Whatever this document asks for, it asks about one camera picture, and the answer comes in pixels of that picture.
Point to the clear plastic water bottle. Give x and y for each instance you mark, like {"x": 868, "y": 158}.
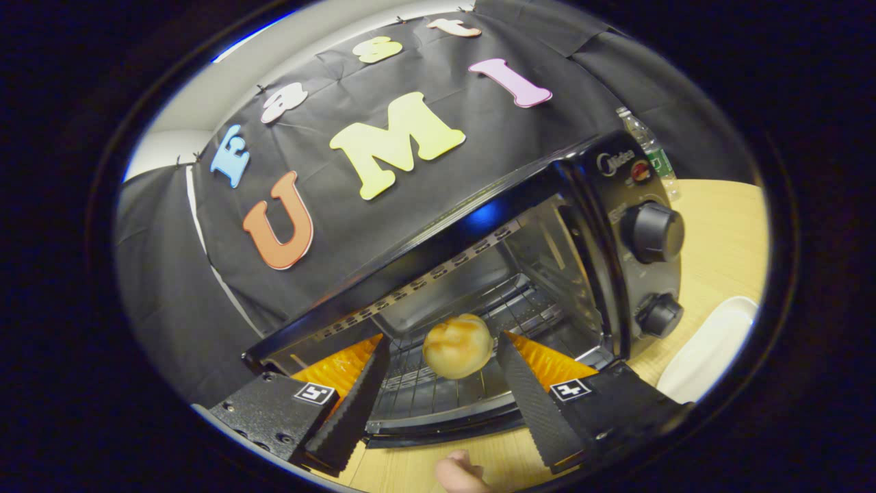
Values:
{"x": 653, "y": 161}

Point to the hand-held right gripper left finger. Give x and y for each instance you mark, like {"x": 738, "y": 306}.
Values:
{"x": 349, "y": 411}

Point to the white square plate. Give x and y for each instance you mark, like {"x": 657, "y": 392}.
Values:
{"x": 705, "y": 349}

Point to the black electric oven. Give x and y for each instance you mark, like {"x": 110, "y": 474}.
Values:
{"x": 616, "y": 185}

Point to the round golden bread bun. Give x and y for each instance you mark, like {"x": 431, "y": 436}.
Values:
{"x": 457, "y": 346}

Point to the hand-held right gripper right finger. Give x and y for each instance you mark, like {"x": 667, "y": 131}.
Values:
{"x": 537, "y": 404}

